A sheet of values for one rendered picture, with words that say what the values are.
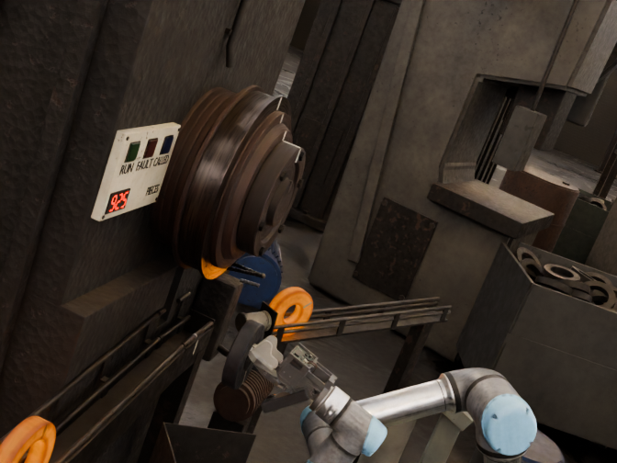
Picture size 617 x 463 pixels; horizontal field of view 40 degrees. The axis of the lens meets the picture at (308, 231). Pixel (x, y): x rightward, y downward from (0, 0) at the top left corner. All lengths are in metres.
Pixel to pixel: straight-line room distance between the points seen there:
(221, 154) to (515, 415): 0.84
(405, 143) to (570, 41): 0.99
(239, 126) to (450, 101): 2.84
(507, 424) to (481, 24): 3.01
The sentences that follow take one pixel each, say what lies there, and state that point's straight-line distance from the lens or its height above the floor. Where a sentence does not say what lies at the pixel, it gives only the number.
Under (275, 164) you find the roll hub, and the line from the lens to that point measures 1.92.
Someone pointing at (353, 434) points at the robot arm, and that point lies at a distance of 1.85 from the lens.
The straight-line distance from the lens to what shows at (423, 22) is 4.72.
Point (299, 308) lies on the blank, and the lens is 2.57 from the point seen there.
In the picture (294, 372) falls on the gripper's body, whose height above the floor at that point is 0.85.
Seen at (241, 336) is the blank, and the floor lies 0.88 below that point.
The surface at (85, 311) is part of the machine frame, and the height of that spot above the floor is 0.87.
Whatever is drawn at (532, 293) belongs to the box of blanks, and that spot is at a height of 0.70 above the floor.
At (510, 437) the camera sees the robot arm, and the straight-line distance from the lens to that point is 1.94.
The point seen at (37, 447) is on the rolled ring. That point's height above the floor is 0.69.
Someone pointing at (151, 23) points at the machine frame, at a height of 1.45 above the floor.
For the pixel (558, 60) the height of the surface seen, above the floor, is 1.69.
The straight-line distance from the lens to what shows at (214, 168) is 1.84.
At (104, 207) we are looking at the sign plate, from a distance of 1.67.
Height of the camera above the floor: 1.61
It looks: 15 degrees down
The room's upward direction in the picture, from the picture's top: 21 degrees clockwise
